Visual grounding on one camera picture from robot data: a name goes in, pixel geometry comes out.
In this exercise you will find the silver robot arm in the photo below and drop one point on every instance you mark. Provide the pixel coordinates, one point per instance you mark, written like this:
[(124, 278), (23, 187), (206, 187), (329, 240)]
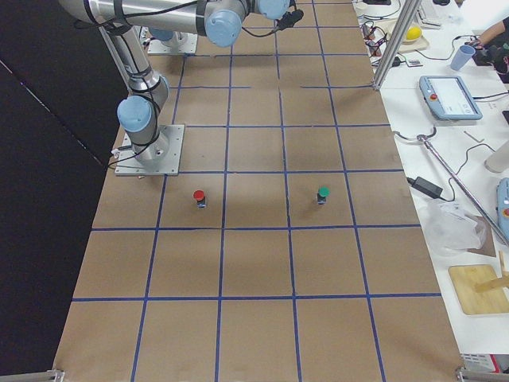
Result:
[(219, 21), (168, 37)]

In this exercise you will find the red push button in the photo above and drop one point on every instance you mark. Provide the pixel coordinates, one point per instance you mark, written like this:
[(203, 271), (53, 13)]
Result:
[(200, 198)]

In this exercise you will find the green push button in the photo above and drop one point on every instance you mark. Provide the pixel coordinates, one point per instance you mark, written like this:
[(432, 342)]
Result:
[(322, 195)]

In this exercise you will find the black power adapter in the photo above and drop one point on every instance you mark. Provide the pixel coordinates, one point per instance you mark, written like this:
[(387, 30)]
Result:
[(426, 187)]

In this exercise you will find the silver metal rod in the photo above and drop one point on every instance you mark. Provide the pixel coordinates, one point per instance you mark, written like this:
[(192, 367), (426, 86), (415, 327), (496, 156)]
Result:
[(424, 139)]

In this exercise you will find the clear plastic bag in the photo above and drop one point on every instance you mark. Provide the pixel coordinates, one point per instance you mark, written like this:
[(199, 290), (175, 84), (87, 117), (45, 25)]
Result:
[(449, 230)]

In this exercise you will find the beige tray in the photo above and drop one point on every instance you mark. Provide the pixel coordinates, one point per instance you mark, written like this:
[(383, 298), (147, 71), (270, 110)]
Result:
[(387, 27)]

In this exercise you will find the blue teach pendant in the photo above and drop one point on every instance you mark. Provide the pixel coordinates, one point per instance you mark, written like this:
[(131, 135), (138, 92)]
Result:
[(448, 98), (502, 204)]

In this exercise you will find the yellow lemon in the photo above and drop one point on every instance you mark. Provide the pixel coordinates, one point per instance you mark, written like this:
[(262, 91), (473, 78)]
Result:
[(413, 34)]

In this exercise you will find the wooden cutting board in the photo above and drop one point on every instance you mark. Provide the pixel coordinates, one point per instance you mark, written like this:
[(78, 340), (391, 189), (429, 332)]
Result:
[(479, 289)]

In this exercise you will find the white cylinder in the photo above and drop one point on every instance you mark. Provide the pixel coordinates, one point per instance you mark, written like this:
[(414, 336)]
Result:
[(497, 162)]

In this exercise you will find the blue plastic cup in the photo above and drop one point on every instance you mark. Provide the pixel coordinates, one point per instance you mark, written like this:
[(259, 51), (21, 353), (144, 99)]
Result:
[(462, 56)]

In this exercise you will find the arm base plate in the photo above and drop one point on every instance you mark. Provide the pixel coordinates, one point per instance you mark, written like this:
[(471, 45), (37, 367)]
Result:
[(161, 157), (156, 48)]

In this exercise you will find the aluminium frame post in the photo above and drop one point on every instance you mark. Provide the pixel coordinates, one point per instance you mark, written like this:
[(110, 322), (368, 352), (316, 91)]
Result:
[(406, 16)]

